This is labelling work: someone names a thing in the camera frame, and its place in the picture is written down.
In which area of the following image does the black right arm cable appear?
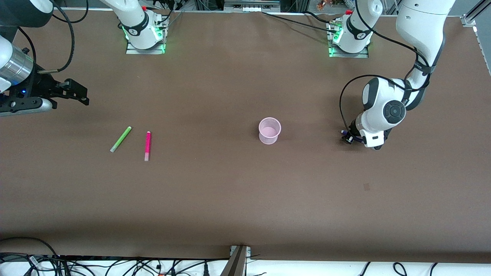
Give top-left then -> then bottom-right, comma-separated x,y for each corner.
38,0 -> 89,74

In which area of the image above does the pink pen holder cup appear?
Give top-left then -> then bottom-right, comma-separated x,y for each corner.
258,117 -> 282,145

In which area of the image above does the black looped cable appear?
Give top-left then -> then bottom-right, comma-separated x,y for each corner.
0,237 -> 60,265

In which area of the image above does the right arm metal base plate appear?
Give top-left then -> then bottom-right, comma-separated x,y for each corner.
125,18 -> 167,55

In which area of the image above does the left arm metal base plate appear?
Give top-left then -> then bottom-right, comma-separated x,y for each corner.
327,20 -> 370,59

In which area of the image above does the green highlighter pen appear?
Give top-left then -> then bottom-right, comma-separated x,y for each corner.
110,126 -> 132,153

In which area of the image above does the purple marker pen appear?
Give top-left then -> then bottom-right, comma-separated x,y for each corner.
341,130 -> 365,145

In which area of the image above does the black cable with white tag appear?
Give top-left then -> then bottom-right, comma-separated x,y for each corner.
0,253 -> 62,276

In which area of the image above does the black tabletop cable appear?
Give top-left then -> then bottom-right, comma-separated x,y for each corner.
261,11 -> 338,32
305,11 -> 333,24

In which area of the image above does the aluminium strut with bracket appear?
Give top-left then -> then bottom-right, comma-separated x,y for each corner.
221,245 -> 252,276

